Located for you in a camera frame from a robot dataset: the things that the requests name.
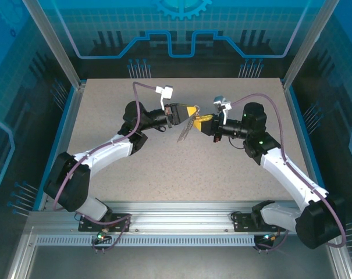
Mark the black carabiner with key rings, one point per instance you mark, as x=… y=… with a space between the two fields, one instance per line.
x=184 y=132

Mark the aluminium frame post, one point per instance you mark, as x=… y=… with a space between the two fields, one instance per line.
x=52 y=43
x=306 y=43

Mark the aluminium table side rail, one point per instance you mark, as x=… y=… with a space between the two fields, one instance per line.
x=298 y=116
x=68 y=113

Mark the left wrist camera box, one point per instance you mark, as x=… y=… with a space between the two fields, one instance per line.
x=167 y=91

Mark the aluminium mounting rail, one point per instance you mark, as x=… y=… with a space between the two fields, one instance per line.
x=178 y=215

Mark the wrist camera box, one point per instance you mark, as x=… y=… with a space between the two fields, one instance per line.
x=220 y=101
x=167 y=91

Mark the small lit connector board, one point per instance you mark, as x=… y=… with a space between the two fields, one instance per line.
x=268 y=236
x=100 y=236

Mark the grey metal lower frame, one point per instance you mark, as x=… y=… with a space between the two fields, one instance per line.
x=178 y=261

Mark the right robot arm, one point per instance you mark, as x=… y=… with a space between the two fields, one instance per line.
x=289 y=174

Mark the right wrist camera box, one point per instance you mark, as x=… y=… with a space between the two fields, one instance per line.
x=220 y=101

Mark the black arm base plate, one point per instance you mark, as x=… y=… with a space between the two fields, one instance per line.
x=242 y=223
x=120 y=221

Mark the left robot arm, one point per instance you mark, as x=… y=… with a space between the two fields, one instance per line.
x=106 y=151

